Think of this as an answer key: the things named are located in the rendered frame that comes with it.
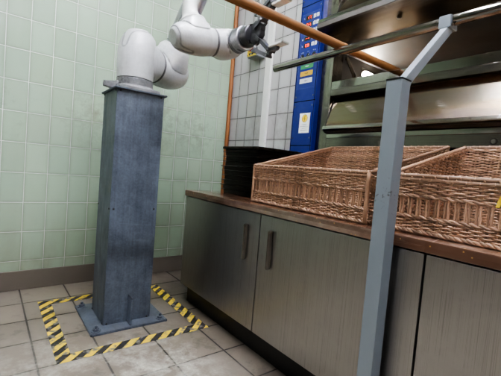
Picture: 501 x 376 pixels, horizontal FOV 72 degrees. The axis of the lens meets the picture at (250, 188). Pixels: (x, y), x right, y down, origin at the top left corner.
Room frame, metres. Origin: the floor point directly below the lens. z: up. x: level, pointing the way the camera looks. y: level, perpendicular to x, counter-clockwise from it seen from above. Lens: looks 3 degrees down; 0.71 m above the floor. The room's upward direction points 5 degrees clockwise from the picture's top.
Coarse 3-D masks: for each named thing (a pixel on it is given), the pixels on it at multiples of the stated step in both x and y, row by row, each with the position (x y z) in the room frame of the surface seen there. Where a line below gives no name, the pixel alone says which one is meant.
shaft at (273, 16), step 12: (228, 0) 0.98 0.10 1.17; (240, 0) 0.99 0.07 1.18; (252, 0) 1.02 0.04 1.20; (252, 12) 1.04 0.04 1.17; (264, 12) 1.05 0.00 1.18; (276, 12) 1.08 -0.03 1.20; (288, 24) 1.12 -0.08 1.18; (300, 24) 1.14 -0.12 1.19; (312, 36) 1.19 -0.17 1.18; (324, 36) 1.22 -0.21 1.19; (372, 60) 1.40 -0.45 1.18
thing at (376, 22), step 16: (384, 0) 1.38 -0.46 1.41; (400, 0) 1.33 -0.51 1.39; (416, 0) 1.31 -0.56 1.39; (432, 0) 1.29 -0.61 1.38; (448, 0) 1.27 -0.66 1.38; (464, 0) 1.25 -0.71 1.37; (480, 0) 1.24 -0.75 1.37; (496, 0) 1.22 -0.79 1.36; (352, 16) 1.49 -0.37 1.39; (368, 16) 1.47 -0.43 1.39; (384, 16) 1.45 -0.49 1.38; (416, 16) 1.40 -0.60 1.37; (432, 16) 1.38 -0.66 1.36; (336, 32) 1.64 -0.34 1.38; (352, 32) 1.61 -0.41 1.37; (368, 32) 1.58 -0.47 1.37; (384, 32) 1.55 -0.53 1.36
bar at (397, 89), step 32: (416, 32) 1.03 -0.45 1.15; (448, 32) 0.95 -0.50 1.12; (288, 64) 1.45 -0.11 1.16; (416, 64) 0.86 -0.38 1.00; (384, 128) 0.83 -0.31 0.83; (384, 160) 0.83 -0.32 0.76; (384, 192) 0.82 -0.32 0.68; (384, 224) 0.81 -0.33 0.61; (384, 256) 0.81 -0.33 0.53; (384, 288) 0.82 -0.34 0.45; (384, 320) 0.83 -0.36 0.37
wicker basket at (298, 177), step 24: (264, 168) 1.34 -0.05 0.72; (288, 168) 1.24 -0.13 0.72; (312, 168) 1.14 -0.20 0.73; (360, 168) 1.51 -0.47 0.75; (264, 192) 1.34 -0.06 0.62; (288, 192) 1.52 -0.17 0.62; (312, 192) 1.13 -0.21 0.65; (336, 192) 1.06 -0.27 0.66; (360, 192) 0.99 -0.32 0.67; (336, 216) 1.05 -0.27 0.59; (360, 216) 0.98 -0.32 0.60
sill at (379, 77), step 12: (444, 60) 1.32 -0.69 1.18; (456, 60) 1.29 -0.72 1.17; (468, 60) 1.25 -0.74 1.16; (480, 60) 1.22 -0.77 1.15; (492, 60) 1.19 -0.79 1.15; (384, 72) 1.52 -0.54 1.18; (396, 72) 1.47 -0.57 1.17; (420, 72) 1.39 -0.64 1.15; (432, 72) 1.35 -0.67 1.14; (336, 84) 1.72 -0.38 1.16; (348, 84) 1.66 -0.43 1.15; (360, 84) 1.61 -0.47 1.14
